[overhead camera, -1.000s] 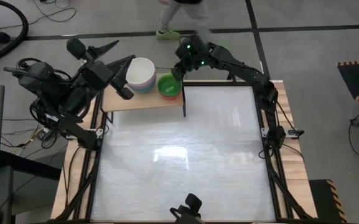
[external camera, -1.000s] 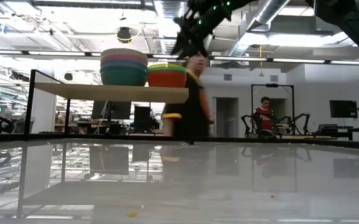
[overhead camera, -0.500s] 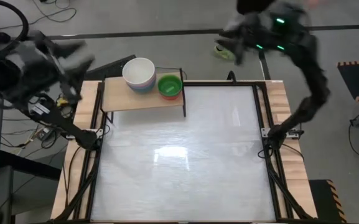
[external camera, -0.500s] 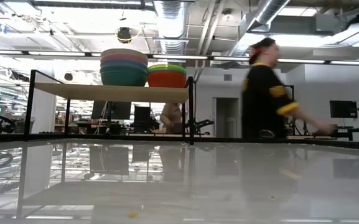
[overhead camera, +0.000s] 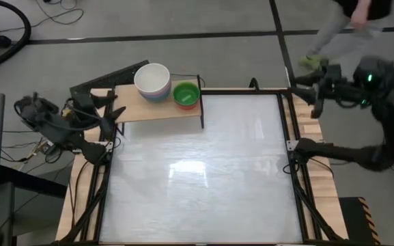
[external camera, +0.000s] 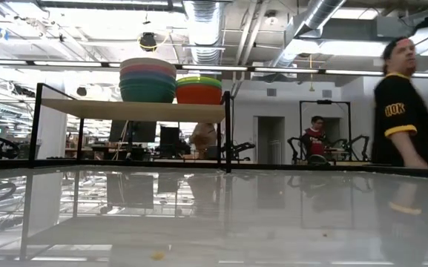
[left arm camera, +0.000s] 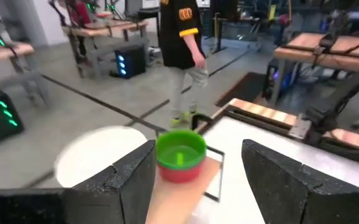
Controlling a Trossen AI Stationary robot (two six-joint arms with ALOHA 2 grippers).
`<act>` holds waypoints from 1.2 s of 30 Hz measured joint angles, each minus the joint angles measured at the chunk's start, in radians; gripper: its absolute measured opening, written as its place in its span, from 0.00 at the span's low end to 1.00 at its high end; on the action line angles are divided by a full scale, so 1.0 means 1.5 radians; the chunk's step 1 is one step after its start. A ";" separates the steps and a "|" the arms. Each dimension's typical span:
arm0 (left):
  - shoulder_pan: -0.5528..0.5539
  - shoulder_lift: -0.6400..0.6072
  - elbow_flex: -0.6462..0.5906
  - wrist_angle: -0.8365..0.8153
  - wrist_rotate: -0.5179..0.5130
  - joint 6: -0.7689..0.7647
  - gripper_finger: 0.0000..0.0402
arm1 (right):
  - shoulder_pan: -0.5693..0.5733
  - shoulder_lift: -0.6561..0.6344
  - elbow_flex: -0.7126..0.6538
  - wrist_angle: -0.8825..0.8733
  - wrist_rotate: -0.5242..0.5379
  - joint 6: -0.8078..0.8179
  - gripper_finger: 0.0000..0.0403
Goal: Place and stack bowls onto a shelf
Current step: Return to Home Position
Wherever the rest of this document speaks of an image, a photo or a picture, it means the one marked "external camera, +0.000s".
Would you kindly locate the orange plastic bowl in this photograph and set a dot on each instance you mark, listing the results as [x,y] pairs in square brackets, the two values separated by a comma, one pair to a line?
[199,96]

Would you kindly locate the green plastic bowl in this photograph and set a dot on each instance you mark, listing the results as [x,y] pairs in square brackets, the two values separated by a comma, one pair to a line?
[199,81]

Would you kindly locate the teal plastic bowl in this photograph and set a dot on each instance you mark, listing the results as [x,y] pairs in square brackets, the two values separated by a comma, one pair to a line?
[147,92]

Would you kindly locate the blue plastic bowl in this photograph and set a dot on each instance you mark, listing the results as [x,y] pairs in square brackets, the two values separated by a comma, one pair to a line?
[147,76]

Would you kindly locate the light pink plastic bowl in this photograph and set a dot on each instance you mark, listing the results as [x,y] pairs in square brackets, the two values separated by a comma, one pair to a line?
[147,69]

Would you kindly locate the black background robot arm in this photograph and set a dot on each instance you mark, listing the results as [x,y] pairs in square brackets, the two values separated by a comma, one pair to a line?
[241,147]
[294,142]
[358,140]

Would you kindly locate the person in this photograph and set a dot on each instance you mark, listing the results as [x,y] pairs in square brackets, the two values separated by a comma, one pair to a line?
[314,142]
[203,137]
[399,130]

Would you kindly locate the black monitor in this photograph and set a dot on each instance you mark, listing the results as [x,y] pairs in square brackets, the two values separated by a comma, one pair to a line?
[143,131]
[169,135]

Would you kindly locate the black round hanging device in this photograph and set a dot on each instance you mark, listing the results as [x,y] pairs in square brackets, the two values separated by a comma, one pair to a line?
[81,91]

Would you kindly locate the black table edge rail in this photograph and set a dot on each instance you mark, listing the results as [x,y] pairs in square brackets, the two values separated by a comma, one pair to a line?
[273,167]

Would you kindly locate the wooden shelf with black frame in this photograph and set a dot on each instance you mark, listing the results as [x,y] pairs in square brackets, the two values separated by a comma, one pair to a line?
[135,111]

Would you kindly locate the silver ventilation duct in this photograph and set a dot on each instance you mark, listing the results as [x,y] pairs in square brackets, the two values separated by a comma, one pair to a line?
[204,29]
[321,11]

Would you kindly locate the black overhead camera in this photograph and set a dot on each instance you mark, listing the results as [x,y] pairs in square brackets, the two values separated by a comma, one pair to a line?
[148,41]

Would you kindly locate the black background frame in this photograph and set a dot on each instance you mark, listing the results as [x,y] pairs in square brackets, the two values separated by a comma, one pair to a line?
[325,101]

